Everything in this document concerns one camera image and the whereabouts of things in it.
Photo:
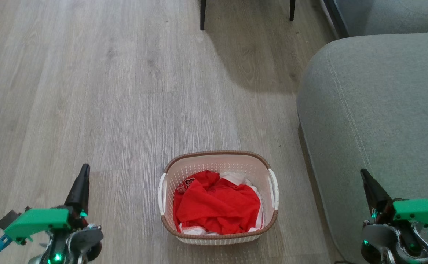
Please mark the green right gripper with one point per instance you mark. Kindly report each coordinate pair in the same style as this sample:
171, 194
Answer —
419, 212

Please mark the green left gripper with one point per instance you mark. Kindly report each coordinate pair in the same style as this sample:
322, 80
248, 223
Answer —
37, 221

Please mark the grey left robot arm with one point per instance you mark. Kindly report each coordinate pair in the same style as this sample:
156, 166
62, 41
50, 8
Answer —
70, 245

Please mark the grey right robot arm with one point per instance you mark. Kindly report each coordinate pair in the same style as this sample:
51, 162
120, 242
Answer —
386, 244

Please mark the white woven laundry basket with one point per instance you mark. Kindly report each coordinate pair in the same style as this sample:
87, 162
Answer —
217, 163

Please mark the grey fabric sofa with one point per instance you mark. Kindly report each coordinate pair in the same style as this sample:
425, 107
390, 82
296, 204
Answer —
375, 110

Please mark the red garment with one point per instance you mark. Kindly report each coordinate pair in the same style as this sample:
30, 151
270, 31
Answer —
214, 205

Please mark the white garment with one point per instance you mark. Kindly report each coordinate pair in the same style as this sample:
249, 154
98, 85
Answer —
236, 178

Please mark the beige chair with black legs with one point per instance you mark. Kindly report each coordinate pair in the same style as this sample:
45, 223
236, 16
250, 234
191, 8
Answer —
202, 14

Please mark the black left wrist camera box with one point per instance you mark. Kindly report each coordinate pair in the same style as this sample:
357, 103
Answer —
7, 219

